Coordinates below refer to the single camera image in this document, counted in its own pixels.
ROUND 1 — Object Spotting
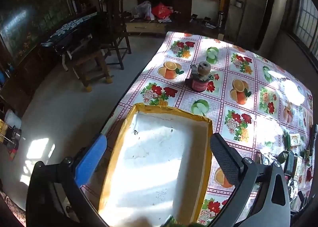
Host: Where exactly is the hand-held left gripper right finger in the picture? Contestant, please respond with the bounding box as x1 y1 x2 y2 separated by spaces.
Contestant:
209 133 291 227

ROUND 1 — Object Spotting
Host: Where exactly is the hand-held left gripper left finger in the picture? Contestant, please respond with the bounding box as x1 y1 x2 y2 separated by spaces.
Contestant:
26 133 110 227

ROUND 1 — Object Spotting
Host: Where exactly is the silver foil snack packet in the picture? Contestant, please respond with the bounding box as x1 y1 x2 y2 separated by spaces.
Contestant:
287 177 300 194
260 151 280 168

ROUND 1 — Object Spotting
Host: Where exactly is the yellow taped white box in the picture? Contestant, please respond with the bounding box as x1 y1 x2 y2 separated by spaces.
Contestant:
98 102 214 227

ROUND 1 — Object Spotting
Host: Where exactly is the metal pot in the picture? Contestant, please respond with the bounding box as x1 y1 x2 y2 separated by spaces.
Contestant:
6 126 22 148

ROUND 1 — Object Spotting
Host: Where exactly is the red jar with cork lid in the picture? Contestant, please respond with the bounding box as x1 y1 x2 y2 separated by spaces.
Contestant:
185 61 215 92

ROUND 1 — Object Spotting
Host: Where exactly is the white bucket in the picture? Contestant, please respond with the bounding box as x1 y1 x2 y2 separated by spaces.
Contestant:
5 109 21 128

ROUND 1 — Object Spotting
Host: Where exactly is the fruit and flower printed tablecloth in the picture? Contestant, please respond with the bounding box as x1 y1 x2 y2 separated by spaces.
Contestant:
81 31 314 227

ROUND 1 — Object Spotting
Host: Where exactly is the black flashlight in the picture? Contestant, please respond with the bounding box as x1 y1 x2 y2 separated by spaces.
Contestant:
308 124 318 153

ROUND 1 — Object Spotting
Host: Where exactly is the wooden stool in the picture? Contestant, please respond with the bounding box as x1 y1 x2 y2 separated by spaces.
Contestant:
72 49 113 93

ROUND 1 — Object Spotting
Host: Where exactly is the dark wooden chair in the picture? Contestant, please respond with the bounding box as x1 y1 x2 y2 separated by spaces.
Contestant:
99 0 132 70

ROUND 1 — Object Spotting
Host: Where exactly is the mahjong table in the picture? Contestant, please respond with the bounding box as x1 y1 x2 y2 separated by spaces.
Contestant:
41 12 105 71

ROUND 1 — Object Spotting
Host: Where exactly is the wooden television stand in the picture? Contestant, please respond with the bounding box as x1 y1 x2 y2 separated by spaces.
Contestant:
125 14 225 37

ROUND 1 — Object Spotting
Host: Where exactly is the white plastic bag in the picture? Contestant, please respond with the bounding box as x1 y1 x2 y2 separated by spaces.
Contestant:
135 1 152 19

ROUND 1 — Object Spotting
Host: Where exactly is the red bag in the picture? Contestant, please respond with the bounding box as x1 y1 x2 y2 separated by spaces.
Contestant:
151 3 172 19

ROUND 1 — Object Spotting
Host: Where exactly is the white standing air conditioner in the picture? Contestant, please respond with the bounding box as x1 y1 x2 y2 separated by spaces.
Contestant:
248 0 289 51

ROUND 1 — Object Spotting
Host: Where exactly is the barred window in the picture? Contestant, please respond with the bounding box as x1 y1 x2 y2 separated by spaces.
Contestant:
293 0 318 51

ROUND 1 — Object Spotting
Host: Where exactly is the dark floral wall panel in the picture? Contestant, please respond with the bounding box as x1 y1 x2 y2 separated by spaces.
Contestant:
0 0 77 64

